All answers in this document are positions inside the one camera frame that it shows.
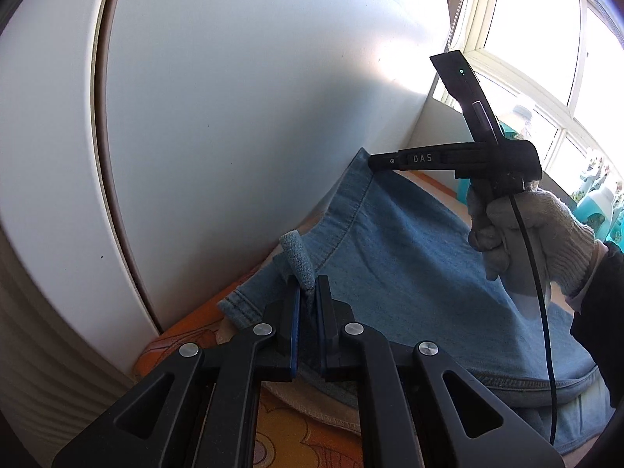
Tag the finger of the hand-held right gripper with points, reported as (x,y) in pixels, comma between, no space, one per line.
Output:
(387,162)

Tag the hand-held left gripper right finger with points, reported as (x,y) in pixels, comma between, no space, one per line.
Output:
(321,351)

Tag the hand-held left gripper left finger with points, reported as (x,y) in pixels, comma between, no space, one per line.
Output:
(294,331)

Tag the blue denim pants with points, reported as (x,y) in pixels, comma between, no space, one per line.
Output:
(414,253)

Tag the person's right forearm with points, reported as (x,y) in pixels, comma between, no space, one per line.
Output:
(602,321)

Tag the person's right hand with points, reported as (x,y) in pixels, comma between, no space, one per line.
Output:
(555,239)

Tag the orange printed blanket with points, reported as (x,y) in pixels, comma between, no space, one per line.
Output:
(302,448)

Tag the white wardrobe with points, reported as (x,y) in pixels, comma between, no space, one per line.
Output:
(243,107)

